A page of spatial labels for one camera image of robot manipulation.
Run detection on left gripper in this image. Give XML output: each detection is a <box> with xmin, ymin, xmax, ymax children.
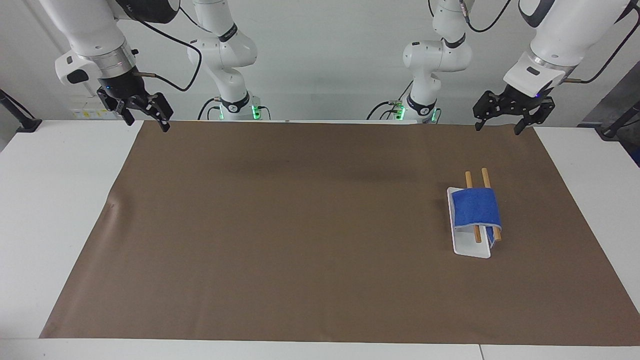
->
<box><xmin>473</xmin><ymin>84</ymin><xmax>556</xmax><ymax>136</ymax></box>

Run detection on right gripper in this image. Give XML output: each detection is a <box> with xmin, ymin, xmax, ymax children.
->
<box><xmin>97</xmin><ymin>69</ymin><xmax>175</xmax><ymax>133</ymax></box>

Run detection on blue towel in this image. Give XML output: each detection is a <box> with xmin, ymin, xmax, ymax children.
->
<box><xmin>451</xmin><ymin>187</ymin><xmax>503</xmax><ymax>243</ymax></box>

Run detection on wooden rod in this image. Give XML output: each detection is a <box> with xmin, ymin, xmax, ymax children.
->
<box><xmin>480</xmin><ymin>167</ymin><xmax>503</xmax><ymax>242</ymax></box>
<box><xmin>464</xmin><ymin>171</ymin><xmax>483</xmax><ymax>244</ymax></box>

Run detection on black stand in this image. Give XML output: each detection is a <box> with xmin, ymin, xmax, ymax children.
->
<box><xmin>0</xmin><ymin>89</ymin><xmax>43</xmax><ymax>133</ymax></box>
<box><xmin>594</xmin><ymin>105</ymin><xmax>640</xmax><ymax>142</ymax></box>

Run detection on white rack base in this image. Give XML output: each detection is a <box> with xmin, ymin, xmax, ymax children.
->
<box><xmin>446</xmin><ymin>186</ymin><xmax>492</xmax><ymax>259</ymax></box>

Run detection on white wall socket strip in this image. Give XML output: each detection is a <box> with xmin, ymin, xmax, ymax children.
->
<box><xmin>70</xmin><ymin>97</ymin><xmax>123</xmax><ymax>121</ymax></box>

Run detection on black cable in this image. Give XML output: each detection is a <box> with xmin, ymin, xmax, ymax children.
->
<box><xmin>461</xmin><ymin>0</ymin><xmax>514</xmax><ymax>34</ymax></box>
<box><xmin>197</xmin><ymin>97</ymin><xmax>222</xmax><ymax>121</ymax></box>
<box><xmin>565</xmin><ymin>14</ymin><xmax>640</xmax><ymax>85</ymax></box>
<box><xmin>366</xmin><ymin>81</ymin><xmax>415</xmax><ymax>121</ymax></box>
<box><xmin>131</xmin><ymin>15</ymin><xmax>203</xmax><ymax>93</ymax></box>

